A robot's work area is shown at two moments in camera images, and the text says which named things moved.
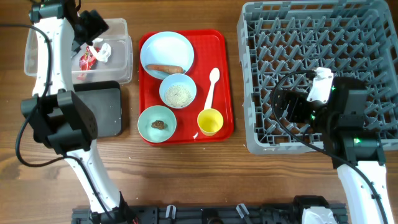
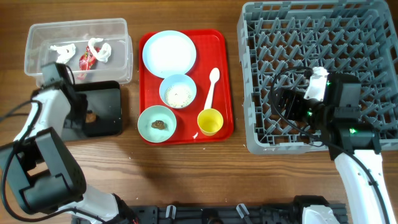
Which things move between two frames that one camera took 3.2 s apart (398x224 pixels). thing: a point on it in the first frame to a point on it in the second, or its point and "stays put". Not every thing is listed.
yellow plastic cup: (209, 121) stays put
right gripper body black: (301, 111) stays put
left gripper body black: (89, 30) to (74, 119)
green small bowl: (157, 124) stays put
